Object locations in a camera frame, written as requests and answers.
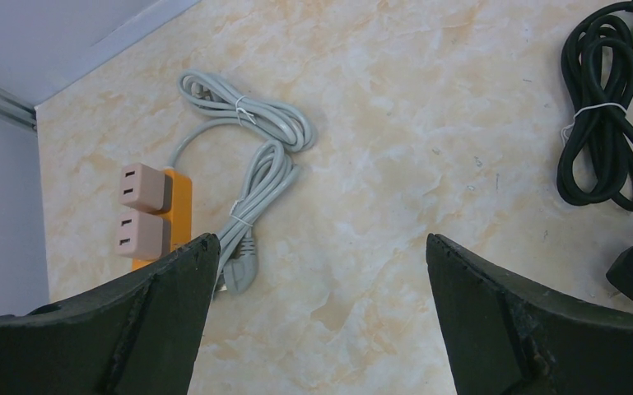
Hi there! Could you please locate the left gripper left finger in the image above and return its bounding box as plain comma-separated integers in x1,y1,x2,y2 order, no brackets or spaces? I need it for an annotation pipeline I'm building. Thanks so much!
0,234,220,394

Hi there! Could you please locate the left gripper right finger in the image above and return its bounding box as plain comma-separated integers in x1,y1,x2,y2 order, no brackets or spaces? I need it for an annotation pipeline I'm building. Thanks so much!
426,234,633,394

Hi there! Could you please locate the pink plug orange strip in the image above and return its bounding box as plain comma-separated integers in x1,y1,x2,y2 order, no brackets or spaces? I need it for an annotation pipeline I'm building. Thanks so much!
114,210,170,262
118,163,172,213

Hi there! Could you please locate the orange power strip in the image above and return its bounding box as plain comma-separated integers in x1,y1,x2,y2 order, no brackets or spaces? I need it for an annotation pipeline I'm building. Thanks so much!
130,168,193,270

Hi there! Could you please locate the black power cord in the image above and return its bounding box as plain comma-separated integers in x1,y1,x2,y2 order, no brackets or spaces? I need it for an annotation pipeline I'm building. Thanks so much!
556,0,633,312

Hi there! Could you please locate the grey coiled cable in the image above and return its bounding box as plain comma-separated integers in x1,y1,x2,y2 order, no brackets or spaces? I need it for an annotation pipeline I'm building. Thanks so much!
166,69,317,296

